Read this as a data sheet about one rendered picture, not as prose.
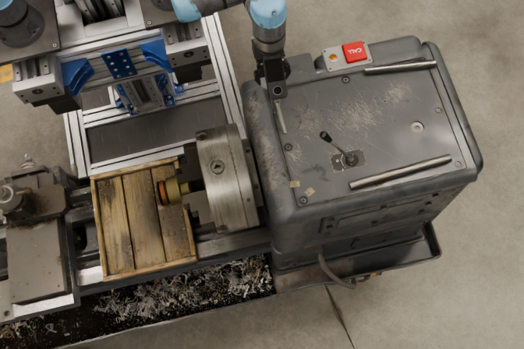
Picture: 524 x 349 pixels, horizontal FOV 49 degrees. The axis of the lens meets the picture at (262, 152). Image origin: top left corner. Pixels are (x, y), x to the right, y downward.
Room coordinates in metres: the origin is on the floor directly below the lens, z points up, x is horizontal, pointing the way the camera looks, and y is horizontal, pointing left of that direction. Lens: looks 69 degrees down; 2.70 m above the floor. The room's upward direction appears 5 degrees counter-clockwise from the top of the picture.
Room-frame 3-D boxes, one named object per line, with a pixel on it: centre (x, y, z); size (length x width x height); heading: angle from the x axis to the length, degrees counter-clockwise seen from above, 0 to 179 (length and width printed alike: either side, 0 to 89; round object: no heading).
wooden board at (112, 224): (0.52, 0.41, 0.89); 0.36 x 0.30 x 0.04; 8
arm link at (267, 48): (0.73, -0.04, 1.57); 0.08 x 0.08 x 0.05
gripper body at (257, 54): (0.73, -0.04, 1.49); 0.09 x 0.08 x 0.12; 8
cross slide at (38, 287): (0.49, 0.74, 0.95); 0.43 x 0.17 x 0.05; 8
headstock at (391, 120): (0.64, -0.27, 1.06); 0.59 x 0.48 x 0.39; 98
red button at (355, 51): (0.85, -0.29, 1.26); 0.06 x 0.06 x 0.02; 8
